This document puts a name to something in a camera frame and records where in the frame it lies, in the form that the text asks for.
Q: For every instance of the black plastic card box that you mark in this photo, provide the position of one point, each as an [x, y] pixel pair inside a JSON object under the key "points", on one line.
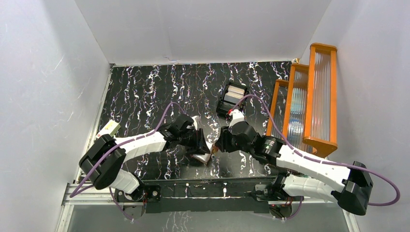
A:
{"points": [[224, 106]]}

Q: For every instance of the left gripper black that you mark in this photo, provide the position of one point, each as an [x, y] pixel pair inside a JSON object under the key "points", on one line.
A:
{"points": [[198, 139]]}

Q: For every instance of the orange wooden tiered rack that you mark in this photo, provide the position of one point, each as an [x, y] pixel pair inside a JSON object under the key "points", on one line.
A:
{"points": [[310, 113]]}

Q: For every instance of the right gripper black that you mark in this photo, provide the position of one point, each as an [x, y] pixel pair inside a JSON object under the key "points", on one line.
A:
{"points": [[223, 142]]}

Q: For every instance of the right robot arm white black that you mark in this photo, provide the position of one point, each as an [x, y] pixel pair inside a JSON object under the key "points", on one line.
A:
{"points": [[350, 187]]}

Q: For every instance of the brown leather card holder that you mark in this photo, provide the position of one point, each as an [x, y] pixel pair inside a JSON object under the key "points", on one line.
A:
{"points": [[203, 158]]}

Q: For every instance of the small white green box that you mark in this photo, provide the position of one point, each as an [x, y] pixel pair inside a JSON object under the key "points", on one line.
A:
{"points": [[111, 128]]}

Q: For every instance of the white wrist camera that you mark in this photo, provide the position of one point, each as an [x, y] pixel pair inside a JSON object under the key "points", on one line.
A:
{"points": [[235, 116], [196, 121]]}

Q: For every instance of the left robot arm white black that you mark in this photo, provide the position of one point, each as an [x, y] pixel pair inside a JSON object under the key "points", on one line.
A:
{"points": [[104, 160]]}

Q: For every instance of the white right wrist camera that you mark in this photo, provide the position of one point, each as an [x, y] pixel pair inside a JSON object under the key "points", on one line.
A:
{"points": [[235, 116]]}

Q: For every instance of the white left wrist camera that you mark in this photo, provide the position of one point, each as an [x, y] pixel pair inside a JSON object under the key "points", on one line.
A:
{"points": [[196, 121]]}

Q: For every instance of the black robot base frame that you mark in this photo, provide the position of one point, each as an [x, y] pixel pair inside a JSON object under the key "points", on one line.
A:
{"points": [[255, 194]]}

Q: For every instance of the stack of cards in box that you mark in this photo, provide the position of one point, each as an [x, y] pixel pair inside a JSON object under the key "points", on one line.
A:
{"points": [[234, 93]]}

